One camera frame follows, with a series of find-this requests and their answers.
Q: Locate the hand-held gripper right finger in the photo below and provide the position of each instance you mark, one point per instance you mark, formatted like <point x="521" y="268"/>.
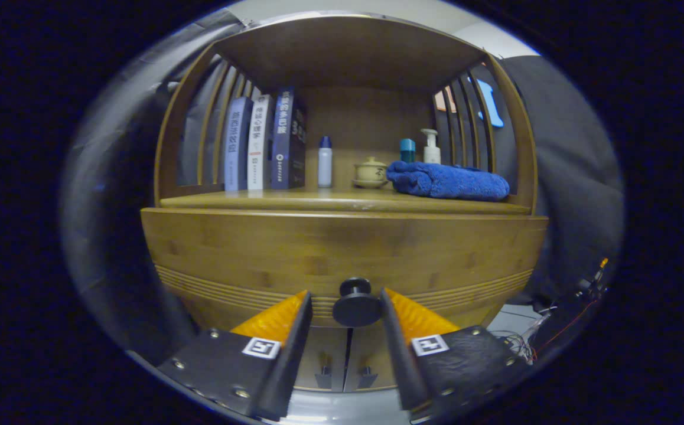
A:
<point x="401" y="360"/>

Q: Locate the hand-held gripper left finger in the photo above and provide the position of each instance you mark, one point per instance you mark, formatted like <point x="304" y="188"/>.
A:
<point x="286" y="360"/>

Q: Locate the black round drawer knob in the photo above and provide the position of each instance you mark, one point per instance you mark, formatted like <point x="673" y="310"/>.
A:
<point x="357" y="306"/>

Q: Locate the wooden cabinet door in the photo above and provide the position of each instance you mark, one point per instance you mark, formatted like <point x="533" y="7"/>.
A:
<point x="321" y="348"/>
<point x="371" y="348"/>

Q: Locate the wooden countertop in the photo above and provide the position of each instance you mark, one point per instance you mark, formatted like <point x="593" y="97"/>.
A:
<point x="342" y="200"/>

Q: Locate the wooden cabinet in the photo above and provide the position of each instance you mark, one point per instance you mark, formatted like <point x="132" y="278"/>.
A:
<point x="348" y="53"/>

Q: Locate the blue folded towel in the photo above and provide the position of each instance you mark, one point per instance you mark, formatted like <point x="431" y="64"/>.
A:
<point x="448" y="180"/>

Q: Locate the beige lidded teacup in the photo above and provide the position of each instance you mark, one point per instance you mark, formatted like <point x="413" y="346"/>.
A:
<point x="370" y="172"/>

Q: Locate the white bottle with blue cap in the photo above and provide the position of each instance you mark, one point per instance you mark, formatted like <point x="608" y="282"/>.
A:
<point x="325" y="165"/>

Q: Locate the teal bottle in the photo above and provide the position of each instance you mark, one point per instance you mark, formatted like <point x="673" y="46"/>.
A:
<point x="407" y="150"/>

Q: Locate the white pump bottle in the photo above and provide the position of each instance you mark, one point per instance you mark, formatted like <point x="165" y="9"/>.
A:
<point x="431" y="152"/>

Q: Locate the black clamp with orange tip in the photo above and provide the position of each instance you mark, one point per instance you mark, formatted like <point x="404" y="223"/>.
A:
<point x="595" y="276"/>

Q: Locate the white book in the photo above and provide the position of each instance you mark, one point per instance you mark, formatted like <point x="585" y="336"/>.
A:
<point x="257" y="147"/>

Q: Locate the light blue book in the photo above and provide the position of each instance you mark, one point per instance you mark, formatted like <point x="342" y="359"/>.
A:
<point x="237" y="147"/>

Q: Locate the dark blue book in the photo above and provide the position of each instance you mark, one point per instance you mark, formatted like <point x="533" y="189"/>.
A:
<point x="286" y="141"/>

